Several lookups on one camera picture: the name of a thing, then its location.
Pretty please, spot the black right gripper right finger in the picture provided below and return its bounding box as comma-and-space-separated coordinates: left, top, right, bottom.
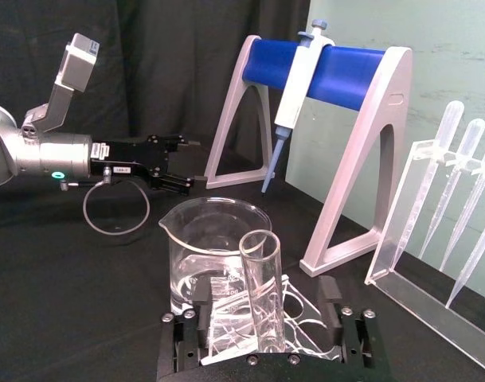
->
317, 275, 381, 370

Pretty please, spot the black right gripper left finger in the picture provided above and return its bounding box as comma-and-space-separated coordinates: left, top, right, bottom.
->
161, 275, 213, 372

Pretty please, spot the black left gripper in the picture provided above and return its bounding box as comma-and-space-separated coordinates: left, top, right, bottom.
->
89, 134, 208, 198

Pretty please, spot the clear glass beaker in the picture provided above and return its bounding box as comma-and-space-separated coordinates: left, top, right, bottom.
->
158, 196, 273, 320

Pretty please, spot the clear glass test tube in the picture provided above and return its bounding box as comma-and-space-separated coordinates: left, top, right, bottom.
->
238, 229, 287, 354

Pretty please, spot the clear acrylic dropper rack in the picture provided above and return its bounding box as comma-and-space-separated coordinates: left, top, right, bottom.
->
364, 138, 485, 376

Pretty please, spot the black curtain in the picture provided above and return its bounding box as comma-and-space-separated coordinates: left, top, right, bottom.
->
0, 0, 311, 144

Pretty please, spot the black table cloth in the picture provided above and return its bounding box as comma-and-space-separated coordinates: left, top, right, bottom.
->
0, 131, 485, 382

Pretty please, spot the white and blue pipette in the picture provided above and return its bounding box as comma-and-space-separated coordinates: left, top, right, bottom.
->
260, 18, 333, 195

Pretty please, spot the clear plastic transfer pipette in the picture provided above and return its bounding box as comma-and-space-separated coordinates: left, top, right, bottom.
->
444, 205, 485, 310
418, 118, 485, 260
438, 130, 485, 273
396, 99, 465, 258

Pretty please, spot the grey pipette stand, blue bar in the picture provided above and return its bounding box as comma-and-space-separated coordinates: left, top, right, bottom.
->
205, 34, 414, 279

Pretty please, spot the thin dark looped cable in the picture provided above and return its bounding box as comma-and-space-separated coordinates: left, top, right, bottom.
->
60, 176, 151, 236

